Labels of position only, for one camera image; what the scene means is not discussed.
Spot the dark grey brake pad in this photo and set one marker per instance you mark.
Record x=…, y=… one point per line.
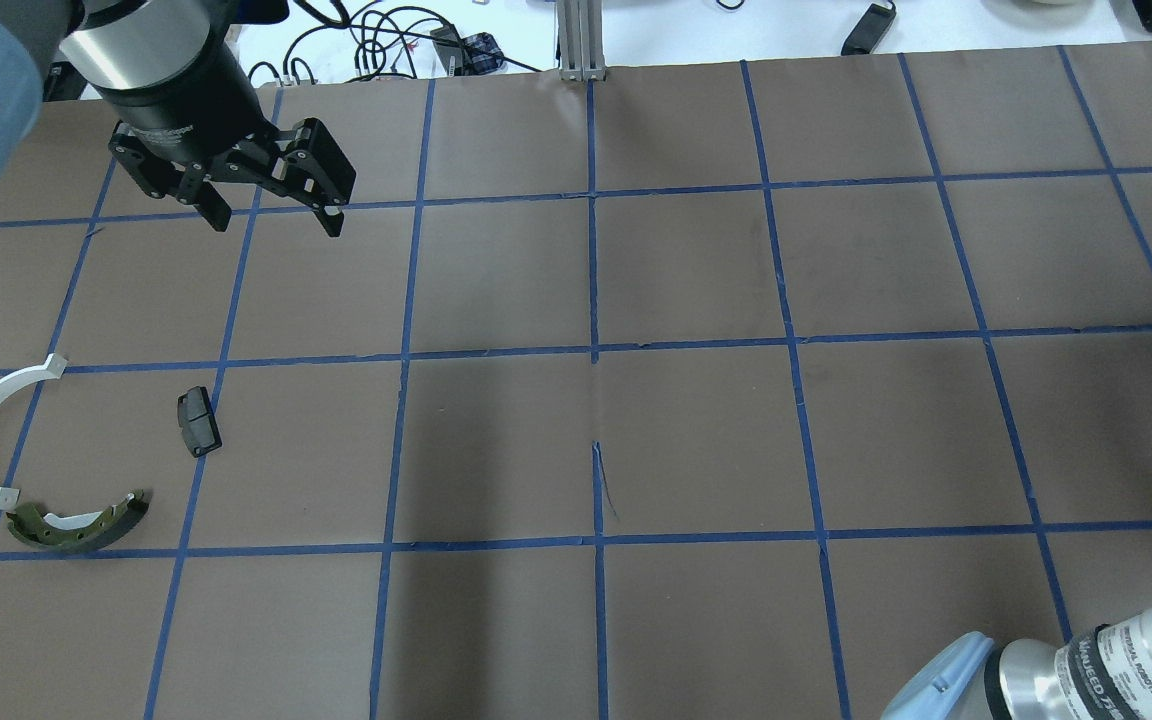
x=197, y=423

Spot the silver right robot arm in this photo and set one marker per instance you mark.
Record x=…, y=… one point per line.
x=1105, y=673

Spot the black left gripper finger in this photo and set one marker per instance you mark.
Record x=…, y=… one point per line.
x=159, y=178
x=305, y=164

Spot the olive green brake shoe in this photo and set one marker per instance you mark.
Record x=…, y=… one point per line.
x=45, y=531

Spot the black power adapter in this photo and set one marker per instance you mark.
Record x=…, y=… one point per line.
x=870, y=29

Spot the aluminium frame post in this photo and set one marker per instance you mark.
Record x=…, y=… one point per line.
x=580, y=54

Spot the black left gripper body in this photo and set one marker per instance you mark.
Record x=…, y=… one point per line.
x=184, y=108

